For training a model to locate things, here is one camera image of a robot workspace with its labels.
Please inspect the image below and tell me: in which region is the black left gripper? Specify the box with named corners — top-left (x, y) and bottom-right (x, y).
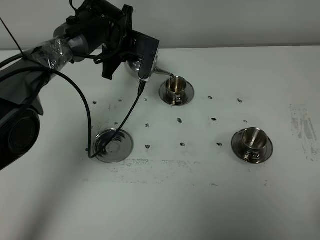
top-left (74, 0), bottom-right (134, 80)

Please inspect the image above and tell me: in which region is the stainless steel teapot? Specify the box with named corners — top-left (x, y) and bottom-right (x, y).
top-left (125, 55), bottom-right (175, 83)

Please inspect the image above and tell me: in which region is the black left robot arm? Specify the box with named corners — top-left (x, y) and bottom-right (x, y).
top-left (0, 0), bottom-right (133, 168)

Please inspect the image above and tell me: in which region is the far stainless steel teacup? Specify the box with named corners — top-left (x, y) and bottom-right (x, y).
top-left (164, 76), bottom-right (187, 103)

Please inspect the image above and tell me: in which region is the stainless steel teacup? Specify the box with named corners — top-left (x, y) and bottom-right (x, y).
top-left (241, 127), bottom-right (268, 161)
top-left (164, 76), bottom-right (187, 103)

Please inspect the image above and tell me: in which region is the far stainless steel saucer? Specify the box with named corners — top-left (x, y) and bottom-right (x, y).
top-left (159, 79), bottom-right (195, 106)

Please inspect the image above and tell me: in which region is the stainless steel saucer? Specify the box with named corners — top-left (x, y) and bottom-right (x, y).
top-left (159, 79), bottom-right (195, 106)
top-left (231, 128), bottom-right (274, 164)

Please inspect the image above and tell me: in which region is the steel teapot saucer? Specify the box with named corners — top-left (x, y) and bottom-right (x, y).
top-left (93, 128), bottom-right (134, 164)

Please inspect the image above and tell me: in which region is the near stainless steel saucer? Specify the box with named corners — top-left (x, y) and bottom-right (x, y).
top-left (231, 128), bottom-right (274, 164)

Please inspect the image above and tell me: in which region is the near stainless steel teacup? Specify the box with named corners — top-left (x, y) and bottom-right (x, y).
top-left (241, 127), bottom-right (268, 161)

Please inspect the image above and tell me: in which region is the black cable tie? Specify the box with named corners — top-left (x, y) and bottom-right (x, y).
top-left (0, 17), bottom-right (25, 57)

